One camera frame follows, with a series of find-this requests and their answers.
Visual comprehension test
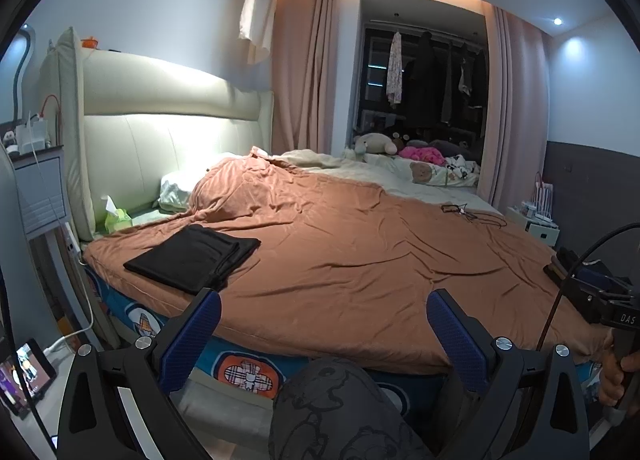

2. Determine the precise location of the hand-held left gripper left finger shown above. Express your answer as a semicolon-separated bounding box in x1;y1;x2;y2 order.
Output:
57;287;223;460

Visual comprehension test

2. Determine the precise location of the white nightstand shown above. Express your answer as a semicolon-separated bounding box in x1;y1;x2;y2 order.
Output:
505;205;561;248

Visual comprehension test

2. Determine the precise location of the person's leg in grey pants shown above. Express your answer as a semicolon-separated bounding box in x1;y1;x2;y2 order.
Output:
269;357;436;460

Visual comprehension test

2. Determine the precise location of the grey flexible hose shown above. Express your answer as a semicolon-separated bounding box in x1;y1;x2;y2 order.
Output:
10;24;38;125

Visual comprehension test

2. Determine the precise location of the white pillow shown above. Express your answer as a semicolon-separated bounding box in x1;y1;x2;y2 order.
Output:
157;152;241;213

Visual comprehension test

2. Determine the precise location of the person's right hand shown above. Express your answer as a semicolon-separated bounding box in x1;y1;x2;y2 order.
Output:
597;327;640;408

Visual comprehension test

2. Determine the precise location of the white wire rack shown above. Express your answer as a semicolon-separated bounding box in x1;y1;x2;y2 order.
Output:
532;172;556;225

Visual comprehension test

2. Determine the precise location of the orange-brown blanket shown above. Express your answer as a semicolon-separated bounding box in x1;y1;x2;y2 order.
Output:
82;147;613;376

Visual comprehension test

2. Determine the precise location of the white hanging shirt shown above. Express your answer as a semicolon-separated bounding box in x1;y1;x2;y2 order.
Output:
239;0;278;65

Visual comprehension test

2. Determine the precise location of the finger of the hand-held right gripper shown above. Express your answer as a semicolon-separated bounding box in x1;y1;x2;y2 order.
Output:
570;262;640;313

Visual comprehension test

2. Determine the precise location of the blue printed bedsheet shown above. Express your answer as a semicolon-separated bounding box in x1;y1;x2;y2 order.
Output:
82;260;608;421

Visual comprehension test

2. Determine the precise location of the white power cable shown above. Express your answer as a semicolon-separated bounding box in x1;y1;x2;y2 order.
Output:
42;222;96;356

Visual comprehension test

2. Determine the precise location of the black and white print cloth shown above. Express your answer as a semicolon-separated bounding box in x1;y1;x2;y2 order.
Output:
442;155;481;181

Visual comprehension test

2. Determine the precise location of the dark hanging coat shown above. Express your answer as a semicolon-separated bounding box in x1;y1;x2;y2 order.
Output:
402;30;441;133

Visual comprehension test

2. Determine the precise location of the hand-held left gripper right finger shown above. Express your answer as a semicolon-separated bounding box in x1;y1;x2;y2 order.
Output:
425;288;591;460

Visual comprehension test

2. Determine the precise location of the red cable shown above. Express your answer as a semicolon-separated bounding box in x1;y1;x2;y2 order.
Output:
42;94;65;145

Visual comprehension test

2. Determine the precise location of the floral hanging garment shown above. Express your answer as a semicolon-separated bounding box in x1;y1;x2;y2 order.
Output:
385;30;403;108

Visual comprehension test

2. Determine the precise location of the grey hanging garment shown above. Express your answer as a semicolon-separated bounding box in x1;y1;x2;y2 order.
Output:
457;52;476;95

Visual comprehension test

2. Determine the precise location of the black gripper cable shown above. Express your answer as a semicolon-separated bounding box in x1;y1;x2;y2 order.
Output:
537;222;640;353

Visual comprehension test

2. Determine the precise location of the white plastic box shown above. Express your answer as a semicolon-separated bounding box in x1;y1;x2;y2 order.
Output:
15;112;51;151

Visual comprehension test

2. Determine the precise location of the cream duvet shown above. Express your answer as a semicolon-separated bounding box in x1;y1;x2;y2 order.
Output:
250;147;501;215

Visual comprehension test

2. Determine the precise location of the pink curtain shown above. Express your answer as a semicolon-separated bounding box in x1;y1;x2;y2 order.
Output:
270;0;341;158
477;4;551;218

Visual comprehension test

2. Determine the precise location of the cream padded headboard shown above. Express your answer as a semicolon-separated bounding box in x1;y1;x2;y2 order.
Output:
37;27;276;243

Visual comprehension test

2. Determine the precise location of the cream bear print quilt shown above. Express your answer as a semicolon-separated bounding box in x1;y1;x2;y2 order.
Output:
360;152;481;188

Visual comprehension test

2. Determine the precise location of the green tissue box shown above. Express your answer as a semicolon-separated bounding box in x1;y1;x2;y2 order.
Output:
101;195;133;235

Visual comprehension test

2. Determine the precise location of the stack of folded clothes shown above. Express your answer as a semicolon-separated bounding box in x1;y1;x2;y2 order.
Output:
542;246;621;291

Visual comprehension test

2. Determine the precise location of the black T-shirt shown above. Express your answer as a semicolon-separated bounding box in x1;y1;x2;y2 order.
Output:
123;224;262;297

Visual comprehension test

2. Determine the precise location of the tablet with lit screen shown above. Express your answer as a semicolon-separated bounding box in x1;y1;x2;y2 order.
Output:
0;337;58;418

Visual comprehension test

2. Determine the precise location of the grey bedside cabinet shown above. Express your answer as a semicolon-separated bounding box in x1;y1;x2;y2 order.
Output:
10;145;68;241

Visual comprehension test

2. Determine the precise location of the white plush toy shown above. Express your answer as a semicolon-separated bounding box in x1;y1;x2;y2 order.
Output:
352;132;398;158

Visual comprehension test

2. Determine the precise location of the pink plush toy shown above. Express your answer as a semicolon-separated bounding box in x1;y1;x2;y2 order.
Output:
397;145;446;165

